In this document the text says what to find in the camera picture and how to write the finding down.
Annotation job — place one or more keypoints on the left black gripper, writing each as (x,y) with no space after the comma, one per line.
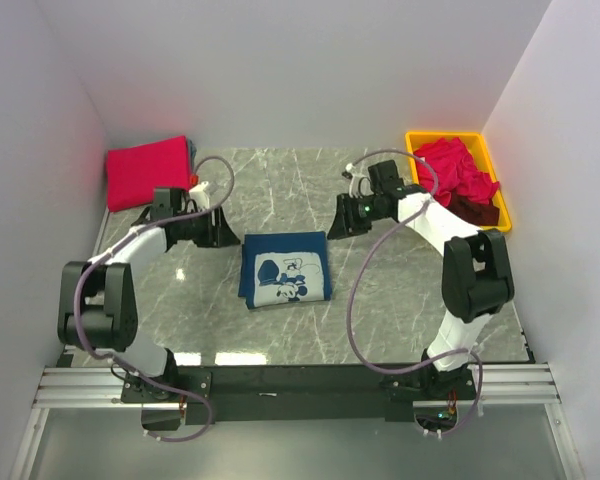
(219,235)

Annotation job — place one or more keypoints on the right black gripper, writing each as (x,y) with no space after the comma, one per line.
(345,222)

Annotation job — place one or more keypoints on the blue t-shirt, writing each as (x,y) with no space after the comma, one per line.
(284,268)

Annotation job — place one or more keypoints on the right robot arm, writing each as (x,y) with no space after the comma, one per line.
(476,279)

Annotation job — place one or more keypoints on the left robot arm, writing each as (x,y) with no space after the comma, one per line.
(98,310)

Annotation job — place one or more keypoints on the folded grey t-shirt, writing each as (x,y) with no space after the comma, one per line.
(191,152)

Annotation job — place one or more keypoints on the folded pink t-shirt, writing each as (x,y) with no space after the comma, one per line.
(133,173)

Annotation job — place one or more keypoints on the yellow plastic bin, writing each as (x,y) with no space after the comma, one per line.
(477,147)

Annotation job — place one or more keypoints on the crumpled pink t-shirt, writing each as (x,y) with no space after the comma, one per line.
(457,172)

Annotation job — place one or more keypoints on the dark red t-shirt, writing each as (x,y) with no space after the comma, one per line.
(474,213)

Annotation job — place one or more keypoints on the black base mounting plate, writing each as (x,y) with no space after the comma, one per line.
(321,392)

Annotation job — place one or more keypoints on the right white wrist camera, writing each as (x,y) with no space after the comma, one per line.
(359,184)

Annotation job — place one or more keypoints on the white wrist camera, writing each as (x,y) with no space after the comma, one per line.
(359,184)
(200,193)

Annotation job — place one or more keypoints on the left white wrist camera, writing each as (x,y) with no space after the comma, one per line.
(200,193)

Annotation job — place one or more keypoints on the aluminium rail frame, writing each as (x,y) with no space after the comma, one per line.
(95,387)

